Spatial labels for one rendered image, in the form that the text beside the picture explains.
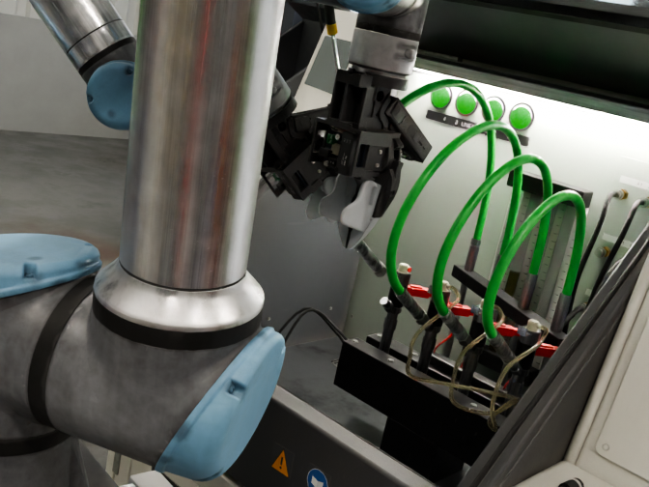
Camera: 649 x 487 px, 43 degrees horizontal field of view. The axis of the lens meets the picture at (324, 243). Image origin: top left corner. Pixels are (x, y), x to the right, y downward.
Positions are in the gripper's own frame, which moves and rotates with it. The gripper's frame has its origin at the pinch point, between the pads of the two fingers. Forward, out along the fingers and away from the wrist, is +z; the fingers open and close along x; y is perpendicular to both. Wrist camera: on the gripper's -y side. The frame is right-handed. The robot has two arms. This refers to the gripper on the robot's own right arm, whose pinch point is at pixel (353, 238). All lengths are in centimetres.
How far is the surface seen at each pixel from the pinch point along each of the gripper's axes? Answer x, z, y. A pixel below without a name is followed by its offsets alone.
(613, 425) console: 27.9, 17.9, -26.8
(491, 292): 12.4, 3.8, -14.1
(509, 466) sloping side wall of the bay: 22.9, 22.0, -10.4
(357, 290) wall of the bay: -41, 29, -57
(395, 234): -3.4, 1.3, -13.1
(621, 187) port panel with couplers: 8, -8, -57
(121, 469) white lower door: -42, 57, -3
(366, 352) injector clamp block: -11.8, 24.6, -24.5
